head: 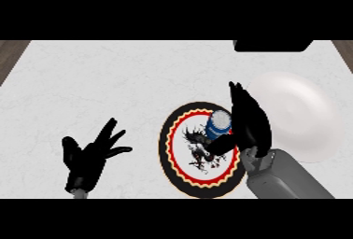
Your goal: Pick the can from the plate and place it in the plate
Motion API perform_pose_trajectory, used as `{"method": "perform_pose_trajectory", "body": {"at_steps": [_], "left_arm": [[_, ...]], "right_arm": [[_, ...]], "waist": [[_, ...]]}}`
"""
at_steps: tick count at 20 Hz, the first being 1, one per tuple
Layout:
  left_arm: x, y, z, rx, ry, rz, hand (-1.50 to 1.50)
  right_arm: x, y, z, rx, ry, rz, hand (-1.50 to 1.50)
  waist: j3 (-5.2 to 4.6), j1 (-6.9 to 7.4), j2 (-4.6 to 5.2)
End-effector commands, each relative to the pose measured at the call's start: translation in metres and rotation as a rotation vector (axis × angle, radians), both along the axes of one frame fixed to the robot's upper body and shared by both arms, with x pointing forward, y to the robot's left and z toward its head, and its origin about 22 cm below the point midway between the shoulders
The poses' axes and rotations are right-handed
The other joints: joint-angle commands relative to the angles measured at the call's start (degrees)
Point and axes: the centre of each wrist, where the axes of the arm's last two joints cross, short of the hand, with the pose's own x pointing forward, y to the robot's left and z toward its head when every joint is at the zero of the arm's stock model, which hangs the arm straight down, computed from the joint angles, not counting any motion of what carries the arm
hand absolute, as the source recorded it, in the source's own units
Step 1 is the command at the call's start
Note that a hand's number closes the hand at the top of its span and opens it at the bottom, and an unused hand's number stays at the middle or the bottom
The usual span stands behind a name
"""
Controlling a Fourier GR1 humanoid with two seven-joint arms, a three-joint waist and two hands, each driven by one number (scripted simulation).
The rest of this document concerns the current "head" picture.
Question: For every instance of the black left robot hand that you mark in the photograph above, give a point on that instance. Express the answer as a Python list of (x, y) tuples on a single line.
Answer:
[(85, 158)]

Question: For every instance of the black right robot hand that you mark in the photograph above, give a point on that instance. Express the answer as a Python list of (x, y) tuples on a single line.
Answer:
[(248, 124)]

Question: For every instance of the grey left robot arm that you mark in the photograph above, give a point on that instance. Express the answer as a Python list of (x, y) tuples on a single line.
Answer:
[(79, 194)]

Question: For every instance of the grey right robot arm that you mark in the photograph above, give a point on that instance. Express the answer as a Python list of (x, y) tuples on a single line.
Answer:
[(282, 175)]

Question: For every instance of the blue can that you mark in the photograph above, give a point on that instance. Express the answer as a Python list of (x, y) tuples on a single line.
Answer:
[(217, 125)]

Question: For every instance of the plain white plate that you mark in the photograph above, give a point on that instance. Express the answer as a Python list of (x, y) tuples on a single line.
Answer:
[(302, 115)]

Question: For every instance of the black red patterned plate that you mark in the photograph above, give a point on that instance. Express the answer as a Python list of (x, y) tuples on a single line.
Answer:
[(196, 161)]

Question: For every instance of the black appliance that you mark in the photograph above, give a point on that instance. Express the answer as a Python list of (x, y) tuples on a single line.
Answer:
[(270, 45)]

